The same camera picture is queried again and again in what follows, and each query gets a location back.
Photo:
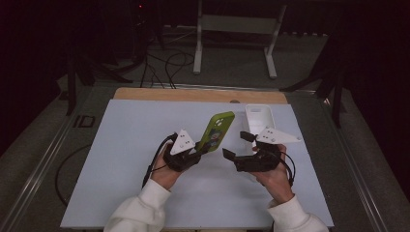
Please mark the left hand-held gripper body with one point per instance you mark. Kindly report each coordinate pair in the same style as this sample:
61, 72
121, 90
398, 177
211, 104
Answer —
182, 154

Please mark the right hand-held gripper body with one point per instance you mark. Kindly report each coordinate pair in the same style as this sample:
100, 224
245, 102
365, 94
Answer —
261, 158

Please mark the long white plastic tray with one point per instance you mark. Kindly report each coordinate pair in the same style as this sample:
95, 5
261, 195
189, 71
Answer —
259, 117

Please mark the green phone case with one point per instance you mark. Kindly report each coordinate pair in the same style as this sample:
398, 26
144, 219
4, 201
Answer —
216, 130

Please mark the person's left hand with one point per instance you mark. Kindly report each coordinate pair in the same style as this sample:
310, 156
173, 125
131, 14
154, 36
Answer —
164, 175

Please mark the person's right hand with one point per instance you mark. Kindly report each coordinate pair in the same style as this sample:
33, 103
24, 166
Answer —
277, 183

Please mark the pale blue table board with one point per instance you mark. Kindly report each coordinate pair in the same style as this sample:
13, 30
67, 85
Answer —
129, 145

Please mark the black tripod stand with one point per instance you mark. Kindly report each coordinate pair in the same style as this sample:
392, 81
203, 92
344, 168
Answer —
87, 69
328, 80

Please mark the white metal stand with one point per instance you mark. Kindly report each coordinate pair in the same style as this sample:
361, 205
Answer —
238, 25

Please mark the metal floor rail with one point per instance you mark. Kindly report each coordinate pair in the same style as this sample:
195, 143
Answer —
42, 161
357, 174

